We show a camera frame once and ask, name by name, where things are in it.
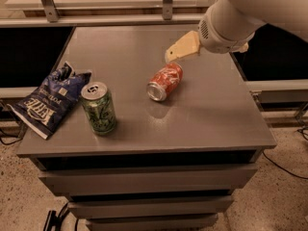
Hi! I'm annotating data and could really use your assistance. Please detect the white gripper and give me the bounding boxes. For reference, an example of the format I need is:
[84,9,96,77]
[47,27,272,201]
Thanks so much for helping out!
[165,0,265,63]

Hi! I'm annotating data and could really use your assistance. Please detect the red coke can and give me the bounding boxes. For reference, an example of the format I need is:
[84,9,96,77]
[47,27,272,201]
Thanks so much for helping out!
[146,63,183,102]

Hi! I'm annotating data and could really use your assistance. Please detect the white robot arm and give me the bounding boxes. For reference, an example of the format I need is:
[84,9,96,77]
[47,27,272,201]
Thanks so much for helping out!
[165,0,308,63]

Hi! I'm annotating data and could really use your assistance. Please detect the green soda can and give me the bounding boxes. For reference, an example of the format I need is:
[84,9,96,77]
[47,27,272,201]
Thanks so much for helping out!
[81,82,116,135]

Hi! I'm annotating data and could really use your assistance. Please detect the grey drawer cabinet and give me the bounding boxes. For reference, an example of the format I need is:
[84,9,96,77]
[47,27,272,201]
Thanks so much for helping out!
[16,23,277,231]

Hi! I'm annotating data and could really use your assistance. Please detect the middle grey drawer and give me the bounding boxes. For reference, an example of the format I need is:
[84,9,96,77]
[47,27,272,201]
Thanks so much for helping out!
[68,195,234,219]

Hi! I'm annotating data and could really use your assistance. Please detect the grey drawer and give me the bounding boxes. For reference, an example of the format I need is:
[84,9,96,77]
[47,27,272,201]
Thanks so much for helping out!
[86,214,218,231]
[68,195,234,219]
[39,164,257,196]

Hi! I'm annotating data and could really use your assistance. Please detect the top grey drawer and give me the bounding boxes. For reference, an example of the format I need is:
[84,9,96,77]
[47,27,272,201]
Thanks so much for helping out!
[39,164,257,196]

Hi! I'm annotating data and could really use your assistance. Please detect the blue chip bag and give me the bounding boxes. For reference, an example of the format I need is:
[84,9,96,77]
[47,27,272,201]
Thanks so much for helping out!
[10,62,91,140]

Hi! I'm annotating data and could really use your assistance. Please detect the bottom grey drawer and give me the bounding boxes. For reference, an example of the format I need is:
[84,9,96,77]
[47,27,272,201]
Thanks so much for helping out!
[86,214,218,231]

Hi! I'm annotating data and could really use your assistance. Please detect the black device on floor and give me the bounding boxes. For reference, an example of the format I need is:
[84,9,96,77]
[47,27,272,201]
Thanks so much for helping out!
[43,210,59,231]

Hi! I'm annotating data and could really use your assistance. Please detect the middle metal bracket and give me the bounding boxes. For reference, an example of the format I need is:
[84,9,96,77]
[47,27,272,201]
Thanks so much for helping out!
[162,0,173,20]

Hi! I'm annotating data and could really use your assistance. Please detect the metal bracket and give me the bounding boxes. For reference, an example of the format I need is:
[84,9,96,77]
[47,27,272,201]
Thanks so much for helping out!
[40,0,59,22]
[162,0,173,20]

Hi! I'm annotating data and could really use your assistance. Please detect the black cable right floor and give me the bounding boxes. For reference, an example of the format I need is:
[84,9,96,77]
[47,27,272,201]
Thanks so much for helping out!
[262,150,308,180]

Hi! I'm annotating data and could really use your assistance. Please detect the black cable floor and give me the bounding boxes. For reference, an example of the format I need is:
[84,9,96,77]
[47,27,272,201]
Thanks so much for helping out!
[262,150,308,180]
[0,125,27,146]

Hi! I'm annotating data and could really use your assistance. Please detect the left metal bracket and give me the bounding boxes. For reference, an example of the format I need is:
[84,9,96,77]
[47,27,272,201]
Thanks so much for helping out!
[40,0,59,22]

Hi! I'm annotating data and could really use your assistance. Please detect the black cable left floor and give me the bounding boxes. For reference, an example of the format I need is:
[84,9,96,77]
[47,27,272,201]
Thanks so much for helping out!
[0,125,27,146]

